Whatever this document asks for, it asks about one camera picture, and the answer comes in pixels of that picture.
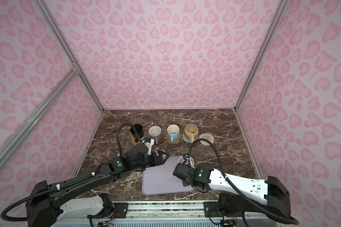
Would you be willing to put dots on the beige speckled woven coaster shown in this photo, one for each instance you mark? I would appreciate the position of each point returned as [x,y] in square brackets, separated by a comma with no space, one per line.
[207,137]

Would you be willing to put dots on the yellow beige mug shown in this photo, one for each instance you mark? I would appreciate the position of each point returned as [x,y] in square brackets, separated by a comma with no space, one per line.
[191,132]

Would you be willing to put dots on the white mug blue handle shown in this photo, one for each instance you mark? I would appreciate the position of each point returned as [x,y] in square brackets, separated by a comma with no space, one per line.
[173,132]

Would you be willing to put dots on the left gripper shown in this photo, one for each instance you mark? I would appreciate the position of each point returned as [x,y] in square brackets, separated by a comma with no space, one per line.
[157,162]

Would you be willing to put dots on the woven rattan round coaster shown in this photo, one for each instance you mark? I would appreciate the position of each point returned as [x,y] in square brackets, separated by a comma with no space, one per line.
[134,141]

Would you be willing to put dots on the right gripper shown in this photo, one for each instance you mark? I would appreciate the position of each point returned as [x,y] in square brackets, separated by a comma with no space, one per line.
[184,183]

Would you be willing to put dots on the aluminium frame diagonal beam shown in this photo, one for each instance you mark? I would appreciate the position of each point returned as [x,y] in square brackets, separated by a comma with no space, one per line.
[12,144]

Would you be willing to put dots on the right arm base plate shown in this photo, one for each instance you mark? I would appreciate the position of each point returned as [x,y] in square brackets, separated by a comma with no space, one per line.
[215,209]

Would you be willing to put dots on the aluminium front rail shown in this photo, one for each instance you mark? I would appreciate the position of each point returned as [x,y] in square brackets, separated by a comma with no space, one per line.
[142,214]

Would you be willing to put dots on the black mug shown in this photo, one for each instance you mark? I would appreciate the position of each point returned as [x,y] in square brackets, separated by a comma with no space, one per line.
[137,131]

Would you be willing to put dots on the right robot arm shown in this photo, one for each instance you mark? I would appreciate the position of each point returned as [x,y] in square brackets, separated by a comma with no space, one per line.
[270,194]

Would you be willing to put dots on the brown wooden round coaster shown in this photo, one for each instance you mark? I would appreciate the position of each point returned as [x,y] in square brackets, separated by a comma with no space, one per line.
[157,142]

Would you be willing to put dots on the blue-grey woven round coaster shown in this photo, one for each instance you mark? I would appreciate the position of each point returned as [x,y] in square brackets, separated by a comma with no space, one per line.
[186,139]

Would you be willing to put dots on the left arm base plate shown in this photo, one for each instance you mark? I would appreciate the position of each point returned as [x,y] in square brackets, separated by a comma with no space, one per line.
[115,210]

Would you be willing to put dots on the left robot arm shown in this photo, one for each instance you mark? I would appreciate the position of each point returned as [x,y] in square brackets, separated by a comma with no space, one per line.
[44,209]

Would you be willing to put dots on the lavender serving tray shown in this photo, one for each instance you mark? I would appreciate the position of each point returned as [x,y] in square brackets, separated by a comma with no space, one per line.
[160,179]

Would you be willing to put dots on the white mug lavender outside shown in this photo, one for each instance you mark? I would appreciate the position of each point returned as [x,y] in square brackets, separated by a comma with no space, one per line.
[155,133]

